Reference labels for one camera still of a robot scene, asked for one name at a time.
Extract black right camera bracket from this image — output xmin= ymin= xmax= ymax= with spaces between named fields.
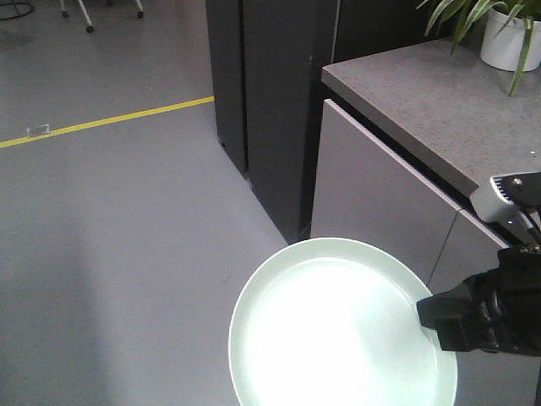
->
xmin=502 ymin=172 xmax=541 ymax=211

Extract white plant pot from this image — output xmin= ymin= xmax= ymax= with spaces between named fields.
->
xmin=480 ymin=8 xmax=540 ymax=72

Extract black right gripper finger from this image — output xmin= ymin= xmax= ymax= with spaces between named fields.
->
xmin=416 ymin=283 xmax=472 ymax=351

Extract black right camera cable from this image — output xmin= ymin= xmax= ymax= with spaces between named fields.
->
xmin=513 ymin=205 xmax=541 ymax=246

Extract grey cabinet front panels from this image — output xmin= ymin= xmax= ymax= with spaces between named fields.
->
xmin=311 ymin=99 xmax=507 ymax=293

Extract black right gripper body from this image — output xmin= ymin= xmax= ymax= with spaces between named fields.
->
xmin=460 ymin=244 xmax=540 ymax=357

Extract green leafy plant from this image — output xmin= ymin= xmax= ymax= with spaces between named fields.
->
xmin=424 ymin=0 xmax=540 ymax=96

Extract light green round plate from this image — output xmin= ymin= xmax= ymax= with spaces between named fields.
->
xmin=228 ymin=238 xmax=457 ymax=406

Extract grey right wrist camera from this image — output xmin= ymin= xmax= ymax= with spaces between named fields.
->
xmin=469 ymin=175 xmax=518 ymax=223

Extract white rolling chair legs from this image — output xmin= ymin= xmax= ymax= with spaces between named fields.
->
xmin=57 ymin=0 xmax=145 ymax=34

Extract tall black cabinet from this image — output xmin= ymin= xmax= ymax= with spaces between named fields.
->
xmin=206 ymin=1 xmax=429 ymax=242

